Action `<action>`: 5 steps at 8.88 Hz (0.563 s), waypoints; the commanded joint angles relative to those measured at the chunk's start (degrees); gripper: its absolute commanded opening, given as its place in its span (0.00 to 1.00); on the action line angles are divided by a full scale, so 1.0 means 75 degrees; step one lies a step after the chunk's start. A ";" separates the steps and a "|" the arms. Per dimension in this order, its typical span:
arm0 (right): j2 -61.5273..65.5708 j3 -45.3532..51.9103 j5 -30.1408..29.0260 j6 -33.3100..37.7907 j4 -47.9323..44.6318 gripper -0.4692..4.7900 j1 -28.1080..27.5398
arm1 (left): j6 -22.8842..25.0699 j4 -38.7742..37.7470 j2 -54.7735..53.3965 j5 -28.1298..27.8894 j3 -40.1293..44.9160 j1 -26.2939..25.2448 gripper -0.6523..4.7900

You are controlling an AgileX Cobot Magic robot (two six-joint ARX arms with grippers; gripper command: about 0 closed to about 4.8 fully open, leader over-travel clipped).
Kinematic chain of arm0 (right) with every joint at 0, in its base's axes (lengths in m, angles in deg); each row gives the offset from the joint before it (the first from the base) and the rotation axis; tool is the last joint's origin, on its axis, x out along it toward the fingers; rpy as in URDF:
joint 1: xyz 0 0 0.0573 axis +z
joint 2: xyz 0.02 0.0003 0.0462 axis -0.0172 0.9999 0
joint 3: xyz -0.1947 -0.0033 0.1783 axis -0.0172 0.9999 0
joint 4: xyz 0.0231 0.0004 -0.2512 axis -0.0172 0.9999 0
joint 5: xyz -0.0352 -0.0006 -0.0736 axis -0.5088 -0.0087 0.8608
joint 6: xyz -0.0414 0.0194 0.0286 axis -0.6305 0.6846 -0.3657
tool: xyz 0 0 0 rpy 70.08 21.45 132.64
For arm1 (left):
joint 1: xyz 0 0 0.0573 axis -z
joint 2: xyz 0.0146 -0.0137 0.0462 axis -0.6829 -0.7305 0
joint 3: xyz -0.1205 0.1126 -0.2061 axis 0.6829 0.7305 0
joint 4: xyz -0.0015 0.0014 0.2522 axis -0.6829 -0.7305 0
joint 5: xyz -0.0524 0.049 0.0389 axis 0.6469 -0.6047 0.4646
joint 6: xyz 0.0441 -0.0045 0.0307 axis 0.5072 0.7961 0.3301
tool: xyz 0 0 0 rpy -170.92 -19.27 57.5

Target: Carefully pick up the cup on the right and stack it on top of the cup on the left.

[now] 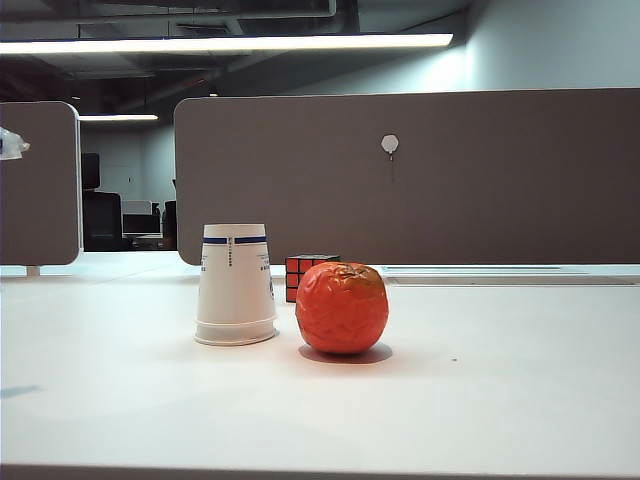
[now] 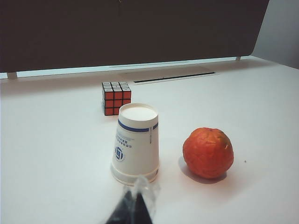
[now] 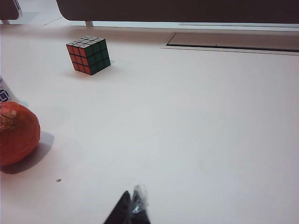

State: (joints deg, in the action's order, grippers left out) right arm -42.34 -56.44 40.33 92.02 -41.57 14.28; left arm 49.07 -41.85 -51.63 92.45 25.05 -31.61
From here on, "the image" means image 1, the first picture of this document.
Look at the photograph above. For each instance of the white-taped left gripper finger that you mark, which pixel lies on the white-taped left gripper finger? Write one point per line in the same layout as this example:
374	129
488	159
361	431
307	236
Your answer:
10	145

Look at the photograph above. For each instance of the white paper cup blue stripe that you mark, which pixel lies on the white paper cup blue stripe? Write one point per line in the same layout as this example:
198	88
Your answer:
233	280
230	332

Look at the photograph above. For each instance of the small brown desk divider panel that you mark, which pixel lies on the small brown desk divider panel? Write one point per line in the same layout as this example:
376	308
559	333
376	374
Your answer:
40	200

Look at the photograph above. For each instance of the short ceiling strip light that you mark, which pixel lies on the short ceiling strip light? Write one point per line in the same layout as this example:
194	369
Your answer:
118	117

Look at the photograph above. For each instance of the black office chair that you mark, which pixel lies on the black office chair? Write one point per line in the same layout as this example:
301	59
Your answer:
102	220

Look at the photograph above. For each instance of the dark computer monitor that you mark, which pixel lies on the dark computer monitor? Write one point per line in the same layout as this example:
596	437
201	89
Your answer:
142	224

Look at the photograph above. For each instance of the long ceiling strip light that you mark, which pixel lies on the long ceiling strip light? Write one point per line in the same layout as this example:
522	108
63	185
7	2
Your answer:
225	42

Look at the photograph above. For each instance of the wrinkled orange fruit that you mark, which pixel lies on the wrinkled orange fruit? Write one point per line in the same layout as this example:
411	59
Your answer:
341	312

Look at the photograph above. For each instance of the white round adhesive hook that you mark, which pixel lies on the white round adhesive hook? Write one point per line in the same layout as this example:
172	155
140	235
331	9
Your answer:
390	143

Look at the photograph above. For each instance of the large brown desk divider panel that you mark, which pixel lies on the large brown desk divider panel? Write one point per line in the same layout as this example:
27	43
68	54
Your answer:
400	200

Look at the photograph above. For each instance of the Rubik's cube black frame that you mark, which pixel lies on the Rubik's cube black frame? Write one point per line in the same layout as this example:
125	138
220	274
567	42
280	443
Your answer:
295	275

